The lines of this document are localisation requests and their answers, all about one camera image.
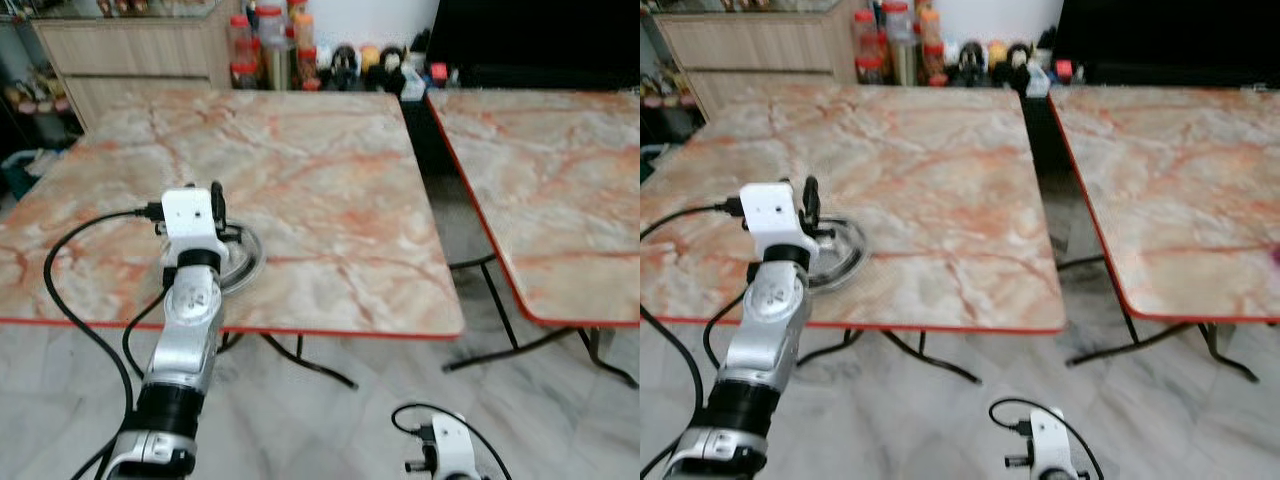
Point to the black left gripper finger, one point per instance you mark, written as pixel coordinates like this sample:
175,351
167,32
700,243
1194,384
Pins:
218,205
812,200

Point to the large steel bowl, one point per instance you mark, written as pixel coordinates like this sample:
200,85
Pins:
248,262
845,255

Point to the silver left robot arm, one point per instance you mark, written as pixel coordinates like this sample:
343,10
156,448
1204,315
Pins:
770,330
185,340

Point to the marble top folding table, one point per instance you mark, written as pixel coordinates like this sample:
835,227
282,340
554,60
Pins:
560,190
300,180
930,170
1180,190

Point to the steel vacuum flask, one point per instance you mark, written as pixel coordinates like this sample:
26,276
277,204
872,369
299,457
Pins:
904,60
276,65

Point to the light wood cabinet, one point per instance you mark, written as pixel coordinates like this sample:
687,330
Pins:
140,55
760,50

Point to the red lid plastic jar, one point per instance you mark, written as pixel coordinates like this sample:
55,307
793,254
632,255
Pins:
303,30
241,40
272,24
931,28
900,20
868,35

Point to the small yellow figurine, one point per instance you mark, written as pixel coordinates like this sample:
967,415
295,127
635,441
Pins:
997,52
370,56

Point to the small red box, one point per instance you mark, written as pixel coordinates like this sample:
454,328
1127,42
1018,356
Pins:
438,72
1064,70

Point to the black television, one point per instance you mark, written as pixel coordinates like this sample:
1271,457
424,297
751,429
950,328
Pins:
530,40
1170,40

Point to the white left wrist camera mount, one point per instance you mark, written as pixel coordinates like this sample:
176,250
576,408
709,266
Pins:
190,218
775,212

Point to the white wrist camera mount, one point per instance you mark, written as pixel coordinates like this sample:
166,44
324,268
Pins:
452,445
1050,442
775,212
190,218

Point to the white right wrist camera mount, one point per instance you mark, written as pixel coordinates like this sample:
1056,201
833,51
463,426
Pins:
1050,442
452,445

